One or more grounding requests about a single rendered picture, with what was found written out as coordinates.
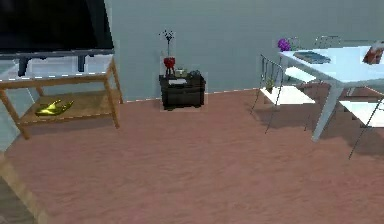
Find brown box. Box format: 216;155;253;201
362;41;384;65

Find wooden television stand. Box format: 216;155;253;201
0;54;124;141

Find black side table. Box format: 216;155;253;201
158;72;207;111

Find red vase with twigs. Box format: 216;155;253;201
159;29;177;77

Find small potted plant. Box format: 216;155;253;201
265;77;276;95

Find white wire-back chair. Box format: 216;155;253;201
250;54;317;135
338;87;384;160

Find golden sculpture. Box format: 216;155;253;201
34;99;75;118

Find white dining table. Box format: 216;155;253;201
278;45;384;143

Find dark blue book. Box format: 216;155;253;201
293;50;332;65

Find black television set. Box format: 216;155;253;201
0;0;115;77

